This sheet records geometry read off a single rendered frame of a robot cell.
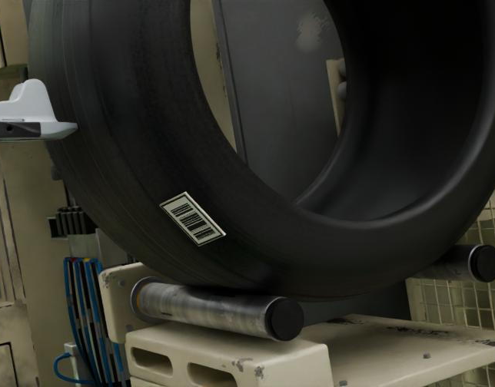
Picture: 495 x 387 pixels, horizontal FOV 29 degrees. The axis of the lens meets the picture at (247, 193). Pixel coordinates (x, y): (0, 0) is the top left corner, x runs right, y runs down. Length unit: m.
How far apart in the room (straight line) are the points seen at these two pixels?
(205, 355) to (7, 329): 0.53
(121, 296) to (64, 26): 0.42
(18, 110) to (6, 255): 0.58
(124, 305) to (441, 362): 0.42
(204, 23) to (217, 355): 0.53
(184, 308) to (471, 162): 0.37
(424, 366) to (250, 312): 0.22
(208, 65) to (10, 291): 0.48
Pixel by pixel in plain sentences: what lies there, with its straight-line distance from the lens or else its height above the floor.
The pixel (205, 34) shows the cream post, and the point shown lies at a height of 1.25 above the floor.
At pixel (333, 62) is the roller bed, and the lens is 1.64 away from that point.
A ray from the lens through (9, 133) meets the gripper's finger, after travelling 0.95.
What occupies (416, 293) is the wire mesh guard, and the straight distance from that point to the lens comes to 1.58.
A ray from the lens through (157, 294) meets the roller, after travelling 1.23.
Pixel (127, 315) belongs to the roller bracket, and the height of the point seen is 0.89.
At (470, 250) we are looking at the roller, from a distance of 1.15.
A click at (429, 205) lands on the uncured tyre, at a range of 1.08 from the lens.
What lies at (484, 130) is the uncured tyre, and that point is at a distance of 1.14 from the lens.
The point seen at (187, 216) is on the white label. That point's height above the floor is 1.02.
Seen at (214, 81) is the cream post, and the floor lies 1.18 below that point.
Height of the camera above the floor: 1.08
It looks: 3 degrees down
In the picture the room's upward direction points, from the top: 9 degrees counter-clockwise
